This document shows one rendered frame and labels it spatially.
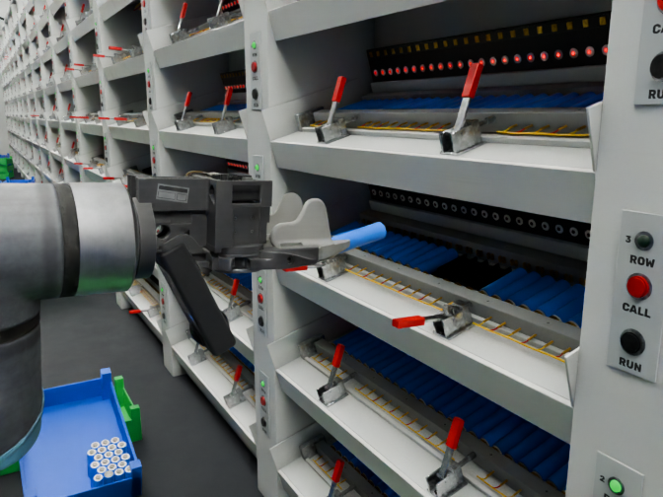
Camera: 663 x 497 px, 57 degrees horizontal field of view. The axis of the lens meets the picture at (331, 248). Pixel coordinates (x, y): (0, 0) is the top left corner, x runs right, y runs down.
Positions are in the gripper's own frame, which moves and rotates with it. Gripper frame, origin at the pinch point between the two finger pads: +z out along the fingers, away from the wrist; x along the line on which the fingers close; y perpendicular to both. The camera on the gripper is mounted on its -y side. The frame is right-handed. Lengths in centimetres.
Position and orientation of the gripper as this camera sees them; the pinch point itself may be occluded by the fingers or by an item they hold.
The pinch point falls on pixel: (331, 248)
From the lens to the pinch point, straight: 61.6
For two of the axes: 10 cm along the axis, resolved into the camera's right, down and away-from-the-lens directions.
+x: -5.3, -1.9, 8.3
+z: 8.5, -0.5, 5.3
